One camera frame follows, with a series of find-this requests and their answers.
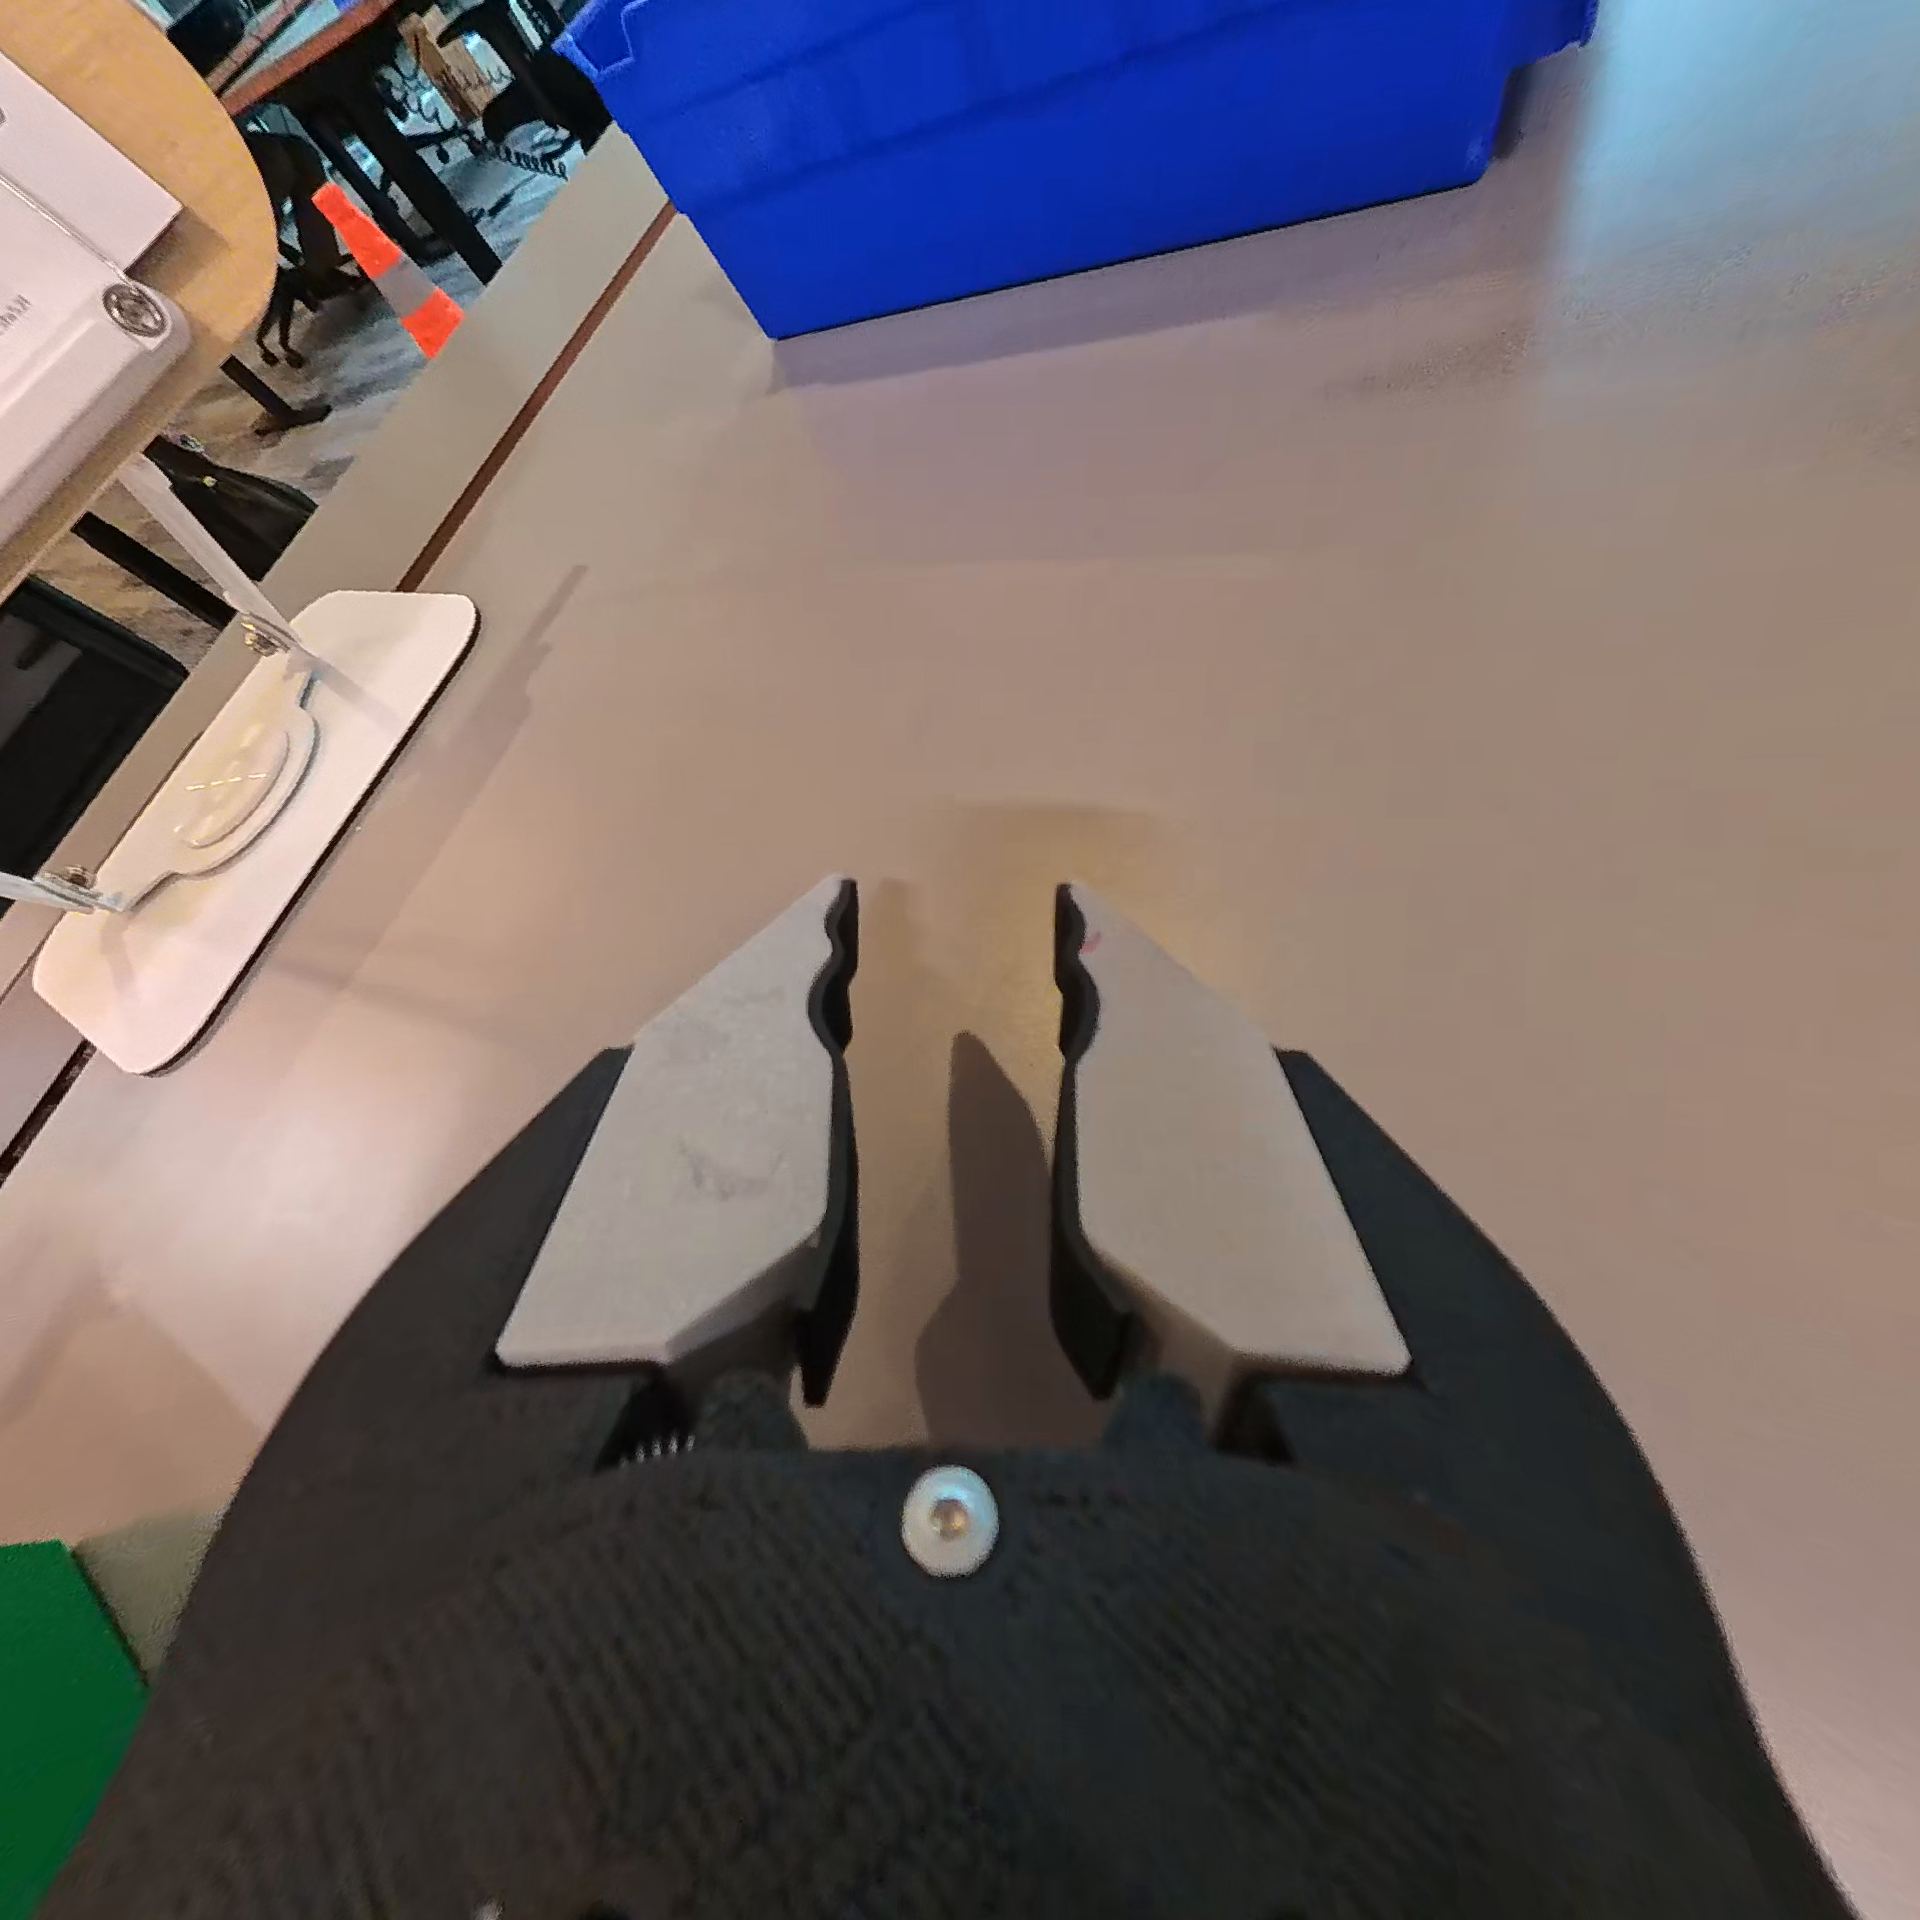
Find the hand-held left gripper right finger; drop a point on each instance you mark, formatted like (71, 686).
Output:
(1215, 1200)

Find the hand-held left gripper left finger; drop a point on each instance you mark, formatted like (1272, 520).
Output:
(705, 1184)

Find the green plastic bin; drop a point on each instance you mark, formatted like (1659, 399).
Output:
(54, 1725)

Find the blue plastic bin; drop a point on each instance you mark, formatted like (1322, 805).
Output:
(1050, 149)

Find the white folding stand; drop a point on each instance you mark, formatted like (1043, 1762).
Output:
(359, 674)

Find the black bag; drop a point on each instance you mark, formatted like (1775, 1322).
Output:
(241, 503)

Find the orange traffic cone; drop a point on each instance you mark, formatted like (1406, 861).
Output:
(393, 278)

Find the wooden display board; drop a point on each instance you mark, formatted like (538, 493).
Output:
(211, 196)

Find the printed instruction sheet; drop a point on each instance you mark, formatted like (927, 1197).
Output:
(61, 224)

